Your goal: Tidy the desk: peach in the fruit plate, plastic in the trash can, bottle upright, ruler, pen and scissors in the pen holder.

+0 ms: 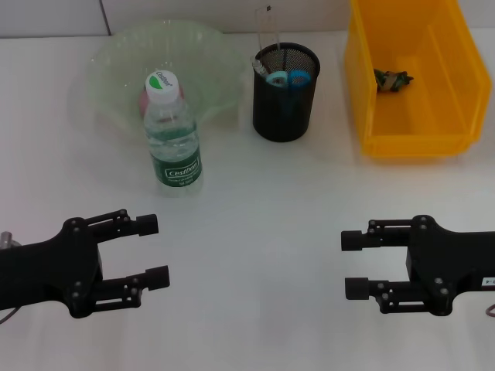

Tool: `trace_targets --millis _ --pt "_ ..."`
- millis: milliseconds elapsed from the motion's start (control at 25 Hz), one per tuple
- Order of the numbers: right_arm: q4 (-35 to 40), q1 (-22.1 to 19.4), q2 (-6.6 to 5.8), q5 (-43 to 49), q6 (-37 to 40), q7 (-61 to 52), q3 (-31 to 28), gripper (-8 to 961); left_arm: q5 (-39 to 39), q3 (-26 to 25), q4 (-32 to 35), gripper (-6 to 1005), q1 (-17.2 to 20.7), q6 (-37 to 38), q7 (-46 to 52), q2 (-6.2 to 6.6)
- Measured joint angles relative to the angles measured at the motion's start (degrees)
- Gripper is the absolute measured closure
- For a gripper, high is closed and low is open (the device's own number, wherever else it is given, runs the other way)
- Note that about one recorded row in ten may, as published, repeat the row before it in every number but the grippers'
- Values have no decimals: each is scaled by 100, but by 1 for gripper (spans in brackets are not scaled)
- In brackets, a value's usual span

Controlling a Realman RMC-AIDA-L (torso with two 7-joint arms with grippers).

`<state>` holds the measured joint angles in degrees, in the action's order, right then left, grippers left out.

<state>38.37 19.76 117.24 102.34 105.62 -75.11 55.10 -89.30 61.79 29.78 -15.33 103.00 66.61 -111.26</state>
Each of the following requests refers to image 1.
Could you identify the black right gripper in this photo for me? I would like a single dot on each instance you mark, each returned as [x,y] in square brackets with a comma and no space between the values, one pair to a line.
[452,263]

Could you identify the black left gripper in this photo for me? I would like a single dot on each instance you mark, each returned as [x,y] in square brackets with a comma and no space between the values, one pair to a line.
[50,270]

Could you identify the clear green-label water bottle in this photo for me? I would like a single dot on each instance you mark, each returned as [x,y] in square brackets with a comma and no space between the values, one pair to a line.
[174,139]

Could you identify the pink toy peach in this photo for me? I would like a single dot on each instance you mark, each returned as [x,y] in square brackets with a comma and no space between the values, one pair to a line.
[142,102]

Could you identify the green plastic wrapper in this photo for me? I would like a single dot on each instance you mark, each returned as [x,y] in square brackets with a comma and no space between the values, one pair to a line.
[390,81]

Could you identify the grey ballpoint pen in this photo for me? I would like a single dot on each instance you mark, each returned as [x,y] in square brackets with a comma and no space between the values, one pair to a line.
[258,67]

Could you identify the transparent plastic ruler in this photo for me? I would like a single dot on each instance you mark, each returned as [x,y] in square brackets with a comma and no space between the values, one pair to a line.
[267,23]

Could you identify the black mesh pen holder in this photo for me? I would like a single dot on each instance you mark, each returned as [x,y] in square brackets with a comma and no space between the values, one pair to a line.
[284,116]

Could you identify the green translucent fruit bowl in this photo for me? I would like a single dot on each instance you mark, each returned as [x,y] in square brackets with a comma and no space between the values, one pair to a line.
[193,58]

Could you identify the yellow plastic bin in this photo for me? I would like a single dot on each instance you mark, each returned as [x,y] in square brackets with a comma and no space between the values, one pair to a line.
[417,116]

